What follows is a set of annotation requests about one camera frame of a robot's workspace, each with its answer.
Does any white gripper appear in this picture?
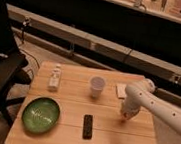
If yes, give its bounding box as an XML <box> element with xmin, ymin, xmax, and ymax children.
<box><xmin>120</xmin><ymin>102</ymin><xmax>139</xmax><ymax>121</ymax></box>

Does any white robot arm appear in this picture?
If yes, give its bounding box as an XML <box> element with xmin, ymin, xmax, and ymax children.
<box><xmin>121</xmin><ymin>78</ymin><xmax>181</xmax><ymax>136</ymax></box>

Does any beige square pad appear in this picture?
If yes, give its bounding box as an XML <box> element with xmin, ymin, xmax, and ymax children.
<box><xmin>116</xmin><ymin>83</ymin><xmax>126</xmax><ymax>99</ymax></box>

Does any white plastic cup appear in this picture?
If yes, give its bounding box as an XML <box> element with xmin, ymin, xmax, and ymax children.
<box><xmin>90</xmin><ymin>76</ymin><xmax>106</xmax><ymax>98</ymax></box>

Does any black rectangular remote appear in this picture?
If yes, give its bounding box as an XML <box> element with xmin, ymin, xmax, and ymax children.
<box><xmin>82</xmin><ymin>114</ymin><xmax>93</xmax><ymax>140</ymax></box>

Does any small white bottle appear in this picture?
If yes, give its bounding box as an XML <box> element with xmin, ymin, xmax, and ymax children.
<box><xmin>48</xmin><ymin>64</ymin><xmax>62</xmax><ymax>92</ymax></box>

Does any black cable on floor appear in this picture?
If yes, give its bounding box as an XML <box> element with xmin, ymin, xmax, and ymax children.
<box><xmin>13</xmin><ymin>17</ymin><xmax>48</xmax><ymax>80</ymax></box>

